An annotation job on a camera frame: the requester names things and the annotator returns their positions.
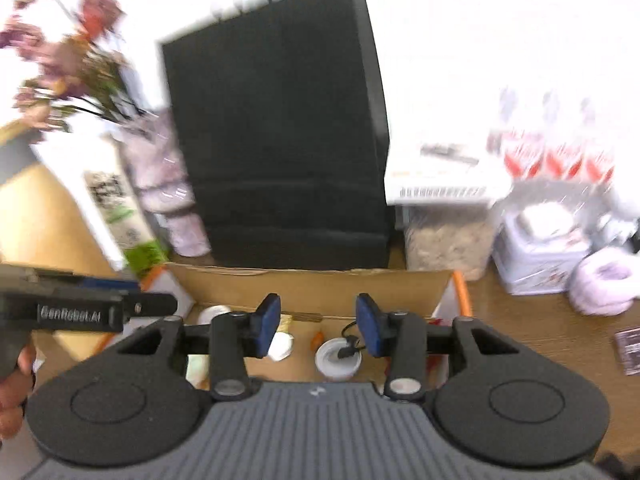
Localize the white flat box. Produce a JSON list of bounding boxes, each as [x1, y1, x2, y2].
[[384, 142, 513, 207]]

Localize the water bottle right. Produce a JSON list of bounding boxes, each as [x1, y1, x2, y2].
[[580, 102, 615, 188]]

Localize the yellow thermos jug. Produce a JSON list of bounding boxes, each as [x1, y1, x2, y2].
[[0, 118, 122, 361]]

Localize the small yellowed eraser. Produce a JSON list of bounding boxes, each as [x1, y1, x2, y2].
[[277, 314, 293, 334]]

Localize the round metal tin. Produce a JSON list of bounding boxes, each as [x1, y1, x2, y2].
[[314, 338, 362, 382]]

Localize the black earphone cable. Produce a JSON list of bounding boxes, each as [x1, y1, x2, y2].
[[336, 320, 369, 361]]

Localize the red cardboard box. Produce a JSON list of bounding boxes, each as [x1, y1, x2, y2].
[[141, 262, 473, 382]]

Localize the clear container of grains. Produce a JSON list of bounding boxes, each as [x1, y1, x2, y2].
[[404, 204, 500, 281]]

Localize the white milk carton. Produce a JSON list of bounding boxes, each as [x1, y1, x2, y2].
[[35, 132, 167, 280]]

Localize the white tin box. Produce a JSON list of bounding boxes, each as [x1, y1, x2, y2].
[[491, 212, 591, 296]]

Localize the small white round lid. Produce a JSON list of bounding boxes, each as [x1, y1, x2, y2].
[[198, 304, 231, 325]]

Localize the purple scrunchie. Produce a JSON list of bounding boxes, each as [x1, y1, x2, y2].
[[567, 247, 639, 316]]

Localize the pink dried rose bouquet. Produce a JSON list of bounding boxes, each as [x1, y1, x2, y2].
[[1, 0, 148, 132]]

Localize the white earbud case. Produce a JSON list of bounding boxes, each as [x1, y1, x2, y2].
[[516, 202, 582, 242]]

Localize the black paper shopping bag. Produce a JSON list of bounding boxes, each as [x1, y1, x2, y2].
[[162, 0, 392, 270]]

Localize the person's left hand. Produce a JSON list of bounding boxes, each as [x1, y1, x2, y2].
[[0, 342, 37, 441]]

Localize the purple textured vase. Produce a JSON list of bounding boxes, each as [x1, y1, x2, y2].
[[116, 108, 210, 258]]

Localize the water bottle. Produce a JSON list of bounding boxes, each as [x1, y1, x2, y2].
[[540, 96, 584, 182], [487, 90, 546, 182], [580, 102, 615, 188]]

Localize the water bottle middle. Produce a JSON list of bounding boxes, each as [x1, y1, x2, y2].
[[540, 96, 584, 182]]

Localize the water bottle left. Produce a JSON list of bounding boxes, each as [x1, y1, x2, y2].
[[487, 90, 546, 182]]

